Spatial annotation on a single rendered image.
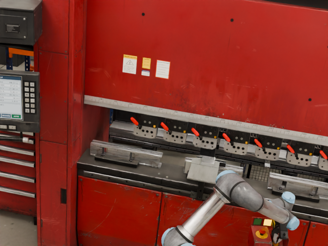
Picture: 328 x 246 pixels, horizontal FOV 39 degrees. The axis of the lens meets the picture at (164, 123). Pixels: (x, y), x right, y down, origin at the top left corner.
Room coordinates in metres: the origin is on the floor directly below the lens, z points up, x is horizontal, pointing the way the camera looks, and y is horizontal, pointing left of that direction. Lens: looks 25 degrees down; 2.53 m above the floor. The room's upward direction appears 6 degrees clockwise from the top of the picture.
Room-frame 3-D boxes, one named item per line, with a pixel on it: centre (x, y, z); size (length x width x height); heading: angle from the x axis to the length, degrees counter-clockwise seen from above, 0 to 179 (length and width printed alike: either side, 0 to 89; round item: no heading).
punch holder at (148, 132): (2.79, 0.11, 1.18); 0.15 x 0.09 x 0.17; 82
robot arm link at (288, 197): (2.27, -0.75, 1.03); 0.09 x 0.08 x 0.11; 120
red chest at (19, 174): (3.30, 1.12, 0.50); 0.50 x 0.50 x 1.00; 82
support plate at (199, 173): (2.59, -0.29, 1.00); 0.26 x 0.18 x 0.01; 172
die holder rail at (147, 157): (2.81, 0.24, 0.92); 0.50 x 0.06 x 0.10; 82
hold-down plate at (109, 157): (2.76, 0.29, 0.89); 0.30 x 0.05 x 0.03; 82
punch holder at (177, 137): (2.76, -0.09, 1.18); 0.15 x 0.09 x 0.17; 82
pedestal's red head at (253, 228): (2.29, -0.70, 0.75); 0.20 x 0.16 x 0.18; 93
